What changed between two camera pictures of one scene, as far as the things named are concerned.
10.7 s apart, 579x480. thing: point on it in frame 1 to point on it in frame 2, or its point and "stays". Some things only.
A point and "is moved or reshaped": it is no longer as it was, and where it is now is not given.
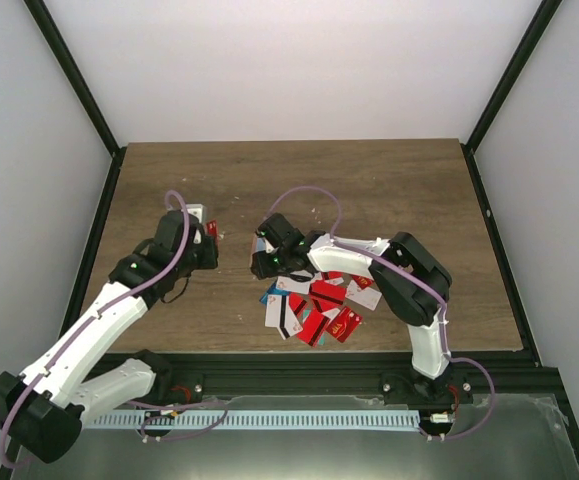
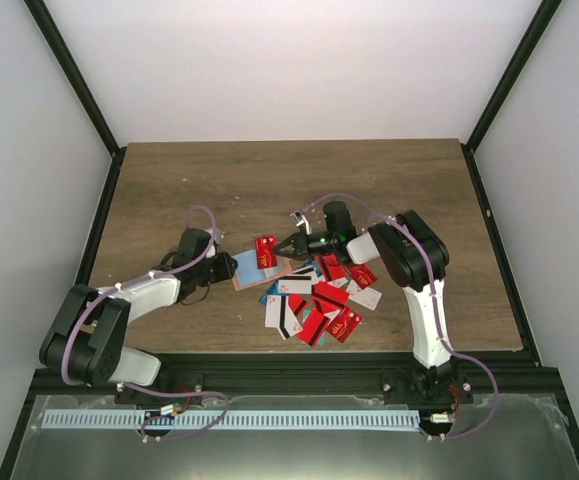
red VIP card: [363, 282] stays
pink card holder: [258, 244] to [246, 274]
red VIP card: [212, 229] is moved or reshaped
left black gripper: [211, 261] to [227, 271]
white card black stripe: [280, 315] stays
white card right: [364, 296] stays
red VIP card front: [342, 325] stays
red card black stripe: [331, 292] stays
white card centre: [293, 285] stays
